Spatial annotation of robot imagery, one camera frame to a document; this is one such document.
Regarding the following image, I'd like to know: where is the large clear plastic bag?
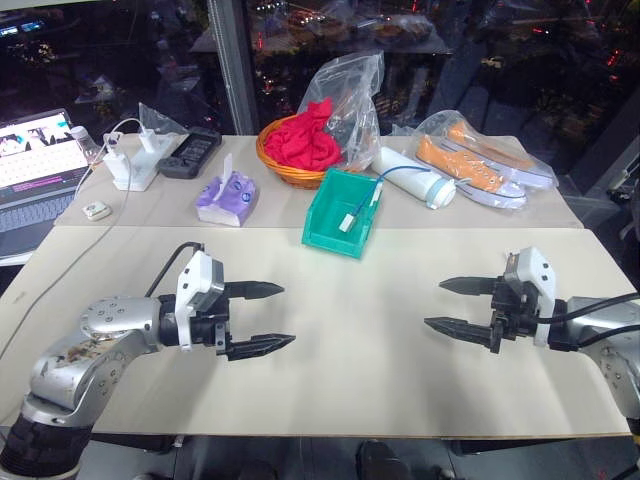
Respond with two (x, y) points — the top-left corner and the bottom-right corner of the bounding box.
(296, 49), (387, 175)

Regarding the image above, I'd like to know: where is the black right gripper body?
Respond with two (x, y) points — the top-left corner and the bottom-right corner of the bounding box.
(489, 274), (540, 355)

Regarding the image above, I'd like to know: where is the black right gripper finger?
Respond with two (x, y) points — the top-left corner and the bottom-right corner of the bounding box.
(423, 315), (495, 348)
(438, 275), (497, 299)

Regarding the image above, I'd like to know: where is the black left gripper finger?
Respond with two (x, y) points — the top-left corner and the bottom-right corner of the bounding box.
(226, 333), (297, 363)
(224, 280), (286, 302)

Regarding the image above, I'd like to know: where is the green plastic bin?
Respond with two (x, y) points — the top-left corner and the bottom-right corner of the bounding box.
(300, 167), (385, 261)

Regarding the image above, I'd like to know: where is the red cloth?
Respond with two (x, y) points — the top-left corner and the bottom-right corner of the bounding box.
(263, 97), (345, 169)

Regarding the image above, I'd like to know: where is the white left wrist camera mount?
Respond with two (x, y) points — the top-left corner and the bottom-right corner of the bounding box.
(173, 249), (226, 353)

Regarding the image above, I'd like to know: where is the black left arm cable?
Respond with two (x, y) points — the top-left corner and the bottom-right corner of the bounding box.
(146, 241), (206, 297)

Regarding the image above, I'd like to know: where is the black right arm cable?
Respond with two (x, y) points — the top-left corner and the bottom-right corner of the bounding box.
(536, 292), (640, 347)

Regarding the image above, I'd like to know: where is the orange canvas shoe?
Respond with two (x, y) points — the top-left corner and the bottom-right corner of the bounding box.
(415, 134), (529, 208)
(444, 124), (547, 189)

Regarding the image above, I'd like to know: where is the white earbuds case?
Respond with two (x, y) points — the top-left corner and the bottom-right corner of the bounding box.
(81, 199), (113, 222)

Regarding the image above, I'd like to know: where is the white power strip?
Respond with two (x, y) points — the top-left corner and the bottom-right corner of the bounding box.
(102, 131), (187, 192)

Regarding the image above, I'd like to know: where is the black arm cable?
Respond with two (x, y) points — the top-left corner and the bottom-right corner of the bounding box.
(536, 292), (640, 347)
(146, 241), (206, 297)

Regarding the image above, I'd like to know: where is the white charger with logo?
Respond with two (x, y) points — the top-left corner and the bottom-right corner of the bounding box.
(103, 133), (133, 176)

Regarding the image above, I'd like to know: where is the clear plastic water bottle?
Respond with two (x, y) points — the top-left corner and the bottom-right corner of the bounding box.
(69, 124), (99, 167)

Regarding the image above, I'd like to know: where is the white cylindrical bottle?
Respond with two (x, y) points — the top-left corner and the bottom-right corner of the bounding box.
(371, 145), (458, 211)

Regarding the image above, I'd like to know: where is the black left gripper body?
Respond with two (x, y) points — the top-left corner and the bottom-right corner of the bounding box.
(190, 282), (234, 356)

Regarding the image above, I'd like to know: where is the grey window frame post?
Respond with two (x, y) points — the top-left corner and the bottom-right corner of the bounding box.
(206, 0), (260, 137)

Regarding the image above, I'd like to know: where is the clear shoe plastic bag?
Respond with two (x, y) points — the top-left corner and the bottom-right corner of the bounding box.
(408, 109), (560, 207)

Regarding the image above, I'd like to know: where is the black handheld controller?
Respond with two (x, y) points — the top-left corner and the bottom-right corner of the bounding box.
(156, 125), (224, 181)

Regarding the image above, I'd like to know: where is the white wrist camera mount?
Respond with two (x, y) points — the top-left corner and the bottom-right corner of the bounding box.
(173, 249), (226, 353)
(503, 246), (557, 347)

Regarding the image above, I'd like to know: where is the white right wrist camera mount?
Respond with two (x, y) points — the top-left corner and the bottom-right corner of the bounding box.
(503, 246), (557, 347)

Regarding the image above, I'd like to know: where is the blue cable with white connectors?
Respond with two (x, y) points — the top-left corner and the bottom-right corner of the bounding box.
(338, 164), (459, 233)

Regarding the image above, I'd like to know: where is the orange wicker basket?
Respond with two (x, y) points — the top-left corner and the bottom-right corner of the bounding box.
(255, 117), (352, 191)

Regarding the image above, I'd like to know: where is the silver laptop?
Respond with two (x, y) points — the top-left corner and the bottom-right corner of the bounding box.
(0, 107), (97, 267)

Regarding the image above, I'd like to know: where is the purple tissue pack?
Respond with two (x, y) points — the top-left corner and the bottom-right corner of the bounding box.
(195, 154), (262, 229)

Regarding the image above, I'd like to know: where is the small clear plastic bag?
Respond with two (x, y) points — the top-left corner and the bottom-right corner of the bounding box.
(136, 101), (190, 137)

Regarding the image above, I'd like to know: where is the white charging cable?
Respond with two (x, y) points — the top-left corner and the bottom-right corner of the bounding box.
(0, 117), (151, 362)

